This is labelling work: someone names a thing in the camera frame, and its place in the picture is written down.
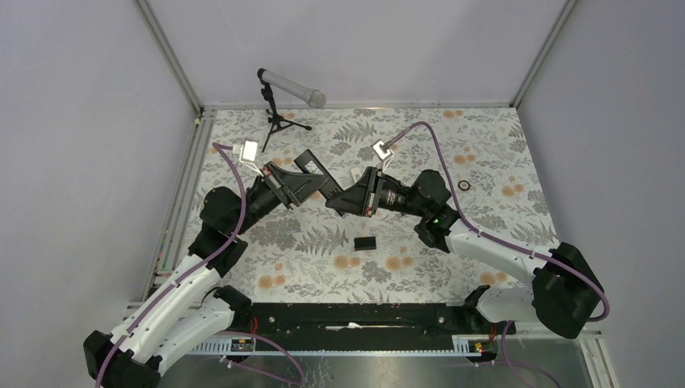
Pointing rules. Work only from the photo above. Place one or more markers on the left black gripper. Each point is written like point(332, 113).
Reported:
point(297, 186)

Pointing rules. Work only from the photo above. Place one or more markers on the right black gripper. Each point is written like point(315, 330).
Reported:
point(358, 200)

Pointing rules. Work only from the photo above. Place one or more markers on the black remote control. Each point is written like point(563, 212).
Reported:
point(308, 163)

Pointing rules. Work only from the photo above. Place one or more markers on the black remote battery cover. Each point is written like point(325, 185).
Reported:
point(365, 243)

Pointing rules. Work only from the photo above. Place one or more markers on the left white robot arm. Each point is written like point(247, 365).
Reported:
point(190, 306)

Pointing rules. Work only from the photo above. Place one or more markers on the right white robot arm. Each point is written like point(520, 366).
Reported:
point(559, 290)

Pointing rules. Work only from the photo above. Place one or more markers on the floral table mat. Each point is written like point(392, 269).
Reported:
point(306, 254)

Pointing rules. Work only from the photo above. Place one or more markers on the black tripod microphone stand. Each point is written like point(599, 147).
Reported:
point(278, 123)

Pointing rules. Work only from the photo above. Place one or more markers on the grey microphone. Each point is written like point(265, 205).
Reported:
point(312, 97)

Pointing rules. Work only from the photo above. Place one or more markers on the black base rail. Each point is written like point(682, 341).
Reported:
point(438, 318)

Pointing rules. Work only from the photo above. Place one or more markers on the grey slotted cable duct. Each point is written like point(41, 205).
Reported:
point(451, 345)

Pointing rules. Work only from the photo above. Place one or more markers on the aluminium frame post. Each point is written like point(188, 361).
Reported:
point(169, 55)

